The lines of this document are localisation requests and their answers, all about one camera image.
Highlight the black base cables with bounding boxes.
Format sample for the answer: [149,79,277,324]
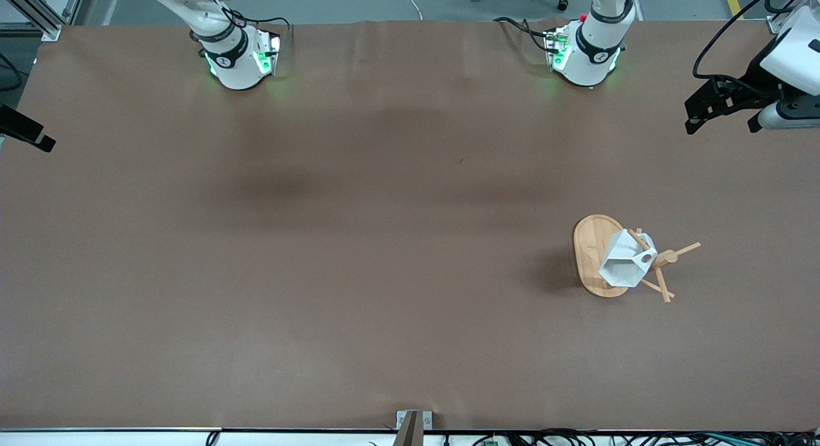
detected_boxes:
[221,8,293,49]
[492,15,559,54]

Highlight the black left base cables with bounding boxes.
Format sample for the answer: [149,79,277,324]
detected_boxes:
[492,15,559,54]

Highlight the black hanging cable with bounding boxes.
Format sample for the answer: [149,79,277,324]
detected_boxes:
[0,52,24,93]

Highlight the white faceted cup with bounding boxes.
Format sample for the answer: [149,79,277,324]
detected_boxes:
[598,228,659,289]

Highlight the grey metal camera bracket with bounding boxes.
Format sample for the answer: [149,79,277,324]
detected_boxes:
[396,410,434,446]

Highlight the black right base cables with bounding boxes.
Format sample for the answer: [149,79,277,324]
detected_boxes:
[221,8,293,49]

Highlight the wooden cup rack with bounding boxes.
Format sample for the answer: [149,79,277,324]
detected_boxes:
[572,214,702,304]

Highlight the aluminium frame profile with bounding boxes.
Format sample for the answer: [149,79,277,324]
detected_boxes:
[0,0,88,42]

